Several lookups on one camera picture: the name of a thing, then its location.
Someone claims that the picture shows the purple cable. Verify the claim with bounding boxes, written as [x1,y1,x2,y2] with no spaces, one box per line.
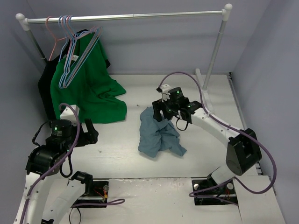
[18,103,126,224]
[159,71,277,198]

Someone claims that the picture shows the silver clothes rack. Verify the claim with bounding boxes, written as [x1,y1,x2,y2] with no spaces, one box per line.
[15,3,233,112]

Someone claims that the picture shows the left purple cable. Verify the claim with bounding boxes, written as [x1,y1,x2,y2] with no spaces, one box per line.
[18,103,126,224]

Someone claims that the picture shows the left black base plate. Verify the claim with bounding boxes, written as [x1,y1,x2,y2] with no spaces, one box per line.
[74,180,109,208]

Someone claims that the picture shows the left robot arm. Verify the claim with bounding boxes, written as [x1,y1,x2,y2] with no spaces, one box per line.
[14,119,99,224]

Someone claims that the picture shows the black t-shirt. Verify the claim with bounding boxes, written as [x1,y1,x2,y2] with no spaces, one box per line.
[38,43,109,119]

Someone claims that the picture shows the blue-grey t-shirt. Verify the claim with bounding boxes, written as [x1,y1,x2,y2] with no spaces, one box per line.
[138,107,187,158]

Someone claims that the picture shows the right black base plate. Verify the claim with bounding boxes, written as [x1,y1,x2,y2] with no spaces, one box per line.
[190,179,238,206]

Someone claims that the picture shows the green t-shirt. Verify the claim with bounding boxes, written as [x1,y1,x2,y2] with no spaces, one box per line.
[50,41,127,124]

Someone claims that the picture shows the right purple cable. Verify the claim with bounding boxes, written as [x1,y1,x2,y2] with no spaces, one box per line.
[159,71,277,198]

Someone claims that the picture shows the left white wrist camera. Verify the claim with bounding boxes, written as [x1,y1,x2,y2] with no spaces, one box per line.
[60,105,79,126]

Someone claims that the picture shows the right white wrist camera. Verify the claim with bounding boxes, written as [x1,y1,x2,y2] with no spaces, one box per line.
[156,84,171,102]

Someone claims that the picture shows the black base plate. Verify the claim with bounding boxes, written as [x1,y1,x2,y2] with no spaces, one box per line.
[74,180,109,208]
[190,179,238,206]

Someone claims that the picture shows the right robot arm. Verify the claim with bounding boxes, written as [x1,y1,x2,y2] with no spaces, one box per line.
[152,84,262,192]

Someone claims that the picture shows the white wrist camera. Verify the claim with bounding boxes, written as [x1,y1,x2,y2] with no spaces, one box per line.
[60,105,79,126]
[156,84,171,102]

